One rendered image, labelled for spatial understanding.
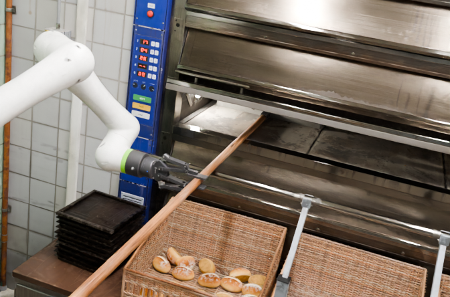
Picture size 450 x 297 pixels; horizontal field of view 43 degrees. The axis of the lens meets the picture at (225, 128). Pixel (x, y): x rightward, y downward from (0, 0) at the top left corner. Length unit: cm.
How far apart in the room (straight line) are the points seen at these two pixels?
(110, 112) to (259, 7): 74
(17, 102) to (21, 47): 121
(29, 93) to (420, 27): 142
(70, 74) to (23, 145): 134
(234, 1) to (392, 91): 73
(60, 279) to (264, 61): 124
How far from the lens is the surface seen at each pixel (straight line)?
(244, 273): 258
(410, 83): 234
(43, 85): 176
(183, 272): 255
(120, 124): 213
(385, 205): 250
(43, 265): 264
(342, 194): 250
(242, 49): 243
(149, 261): 260
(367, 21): 230
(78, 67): 177
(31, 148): 305
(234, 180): 215
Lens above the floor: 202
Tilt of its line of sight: 18 degrees down
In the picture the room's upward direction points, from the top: 9 degrees clockwise
